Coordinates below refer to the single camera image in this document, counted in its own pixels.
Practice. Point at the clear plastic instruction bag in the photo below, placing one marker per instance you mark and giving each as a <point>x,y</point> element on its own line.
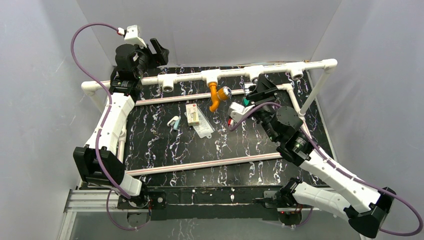
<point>204,129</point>

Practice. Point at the orange plastic faucet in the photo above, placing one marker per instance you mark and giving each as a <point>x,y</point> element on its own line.
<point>218,95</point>

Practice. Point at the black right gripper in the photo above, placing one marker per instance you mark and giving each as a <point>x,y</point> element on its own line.
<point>264,87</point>

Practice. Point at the white blue tape roll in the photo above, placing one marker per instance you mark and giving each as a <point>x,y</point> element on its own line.
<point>174,122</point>

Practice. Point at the white pvc pipe frame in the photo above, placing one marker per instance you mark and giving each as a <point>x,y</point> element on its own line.
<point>295,69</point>

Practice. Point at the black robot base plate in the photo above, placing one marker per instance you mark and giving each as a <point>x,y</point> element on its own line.
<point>225,202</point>

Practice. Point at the chrome metal faucet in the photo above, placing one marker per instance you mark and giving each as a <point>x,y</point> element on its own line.
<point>248,87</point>

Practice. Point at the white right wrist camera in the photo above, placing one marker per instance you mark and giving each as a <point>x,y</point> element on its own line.
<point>237,111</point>

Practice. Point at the green tape roll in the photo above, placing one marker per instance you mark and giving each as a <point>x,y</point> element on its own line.
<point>245,102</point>

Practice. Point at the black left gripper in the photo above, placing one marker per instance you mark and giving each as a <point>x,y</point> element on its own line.
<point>151,53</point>

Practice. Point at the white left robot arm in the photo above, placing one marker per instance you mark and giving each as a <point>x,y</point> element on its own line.
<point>97,161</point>

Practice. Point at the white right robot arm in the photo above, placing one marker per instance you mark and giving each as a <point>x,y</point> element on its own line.
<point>363,207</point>

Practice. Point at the small white red box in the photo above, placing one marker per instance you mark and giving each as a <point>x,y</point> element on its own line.
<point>192,114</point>

